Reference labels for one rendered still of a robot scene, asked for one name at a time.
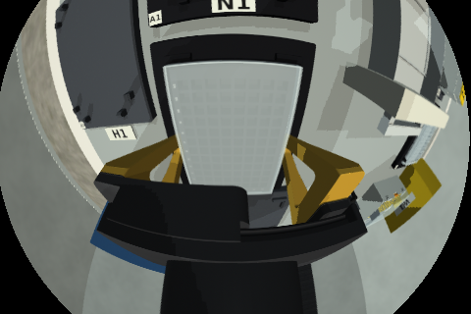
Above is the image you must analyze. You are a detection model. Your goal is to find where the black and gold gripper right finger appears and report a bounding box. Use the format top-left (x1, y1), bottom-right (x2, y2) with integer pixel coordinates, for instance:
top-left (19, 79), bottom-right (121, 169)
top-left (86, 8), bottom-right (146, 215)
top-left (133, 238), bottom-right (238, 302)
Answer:
top-left (282, 135), bottom-right (365, 225)

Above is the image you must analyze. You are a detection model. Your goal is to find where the blue open-top bin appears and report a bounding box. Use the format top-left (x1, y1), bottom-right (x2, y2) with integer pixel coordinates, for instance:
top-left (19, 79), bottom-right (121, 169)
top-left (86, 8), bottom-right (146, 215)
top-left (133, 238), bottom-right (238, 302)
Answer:
top-left (90, 201), bottom-right (166, 274)

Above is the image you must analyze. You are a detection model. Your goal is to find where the white label with black text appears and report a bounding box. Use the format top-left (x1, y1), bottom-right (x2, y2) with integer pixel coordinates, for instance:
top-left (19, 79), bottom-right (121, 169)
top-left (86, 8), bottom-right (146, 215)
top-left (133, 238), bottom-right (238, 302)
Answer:
top-left (105, 125), bottom-right (136, 140)

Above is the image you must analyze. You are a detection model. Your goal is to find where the large cream rectangular box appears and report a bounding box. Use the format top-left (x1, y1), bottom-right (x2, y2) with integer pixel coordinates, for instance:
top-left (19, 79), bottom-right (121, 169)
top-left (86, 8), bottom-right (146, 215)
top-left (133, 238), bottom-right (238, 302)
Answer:
top-left (342, 0), bottom-right (449, 135)

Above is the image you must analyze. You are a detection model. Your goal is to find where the yellow bin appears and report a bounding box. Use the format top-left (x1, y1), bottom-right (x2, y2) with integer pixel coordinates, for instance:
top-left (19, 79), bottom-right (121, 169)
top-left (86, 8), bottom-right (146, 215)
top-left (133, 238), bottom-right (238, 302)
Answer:
top-left (385, 158), bottom-right (442, 233)

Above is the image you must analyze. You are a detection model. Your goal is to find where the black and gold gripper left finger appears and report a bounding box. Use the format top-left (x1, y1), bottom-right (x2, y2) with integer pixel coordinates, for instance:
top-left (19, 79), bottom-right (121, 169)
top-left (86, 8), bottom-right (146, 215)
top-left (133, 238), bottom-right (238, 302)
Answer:
top-left (100, 135), bottom-right (183, 183)

